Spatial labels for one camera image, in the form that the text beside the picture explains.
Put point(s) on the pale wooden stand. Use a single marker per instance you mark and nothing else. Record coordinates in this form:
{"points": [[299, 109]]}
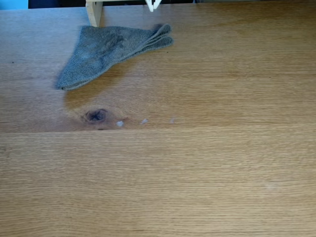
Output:
{"points": [[93, 12]]}

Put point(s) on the grey terry cleaning cloth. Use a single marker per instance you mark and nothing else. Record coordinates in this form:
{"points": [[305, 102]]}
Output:
{"points": [[103, 51]]}

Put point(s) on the light blue background object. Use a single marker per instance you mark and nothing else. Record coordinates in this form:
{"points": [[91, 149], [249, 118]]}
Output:
{"points": [[13, 4]]}

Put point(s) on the small white paper scrap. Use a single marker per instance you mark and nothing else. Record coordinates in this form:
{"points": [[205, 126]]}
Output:
{"points": [[119, 123], [144, 121]]}

